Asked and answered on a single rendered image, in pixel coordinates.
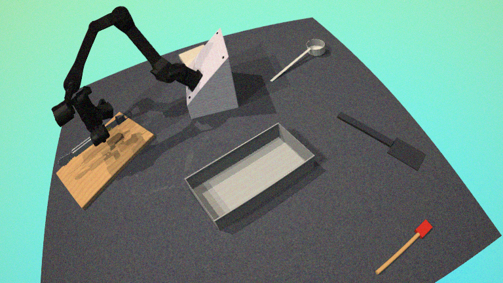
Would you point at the grey rectangular tin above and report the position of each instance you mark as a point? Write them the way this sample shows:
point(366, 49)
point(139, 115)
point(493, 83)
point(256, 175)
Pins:
point(244, 178)

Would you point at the dark grey spatula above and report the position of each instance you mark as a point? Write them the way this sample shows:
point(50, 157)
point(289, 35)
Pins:
point(398, 148)

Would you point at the grey saucepan with long handle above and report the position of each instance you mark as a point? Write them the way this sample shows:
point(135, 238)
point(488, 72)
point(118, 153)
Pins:
point(315, 47)

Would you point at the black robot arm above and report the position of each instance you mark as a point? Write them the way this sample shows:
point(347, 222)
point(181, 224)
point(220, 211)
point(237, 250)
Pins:
point(162, 69)

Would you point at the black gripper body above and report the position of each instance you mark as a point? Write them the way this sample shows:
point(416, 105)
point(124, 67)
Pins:
point(99, 132)

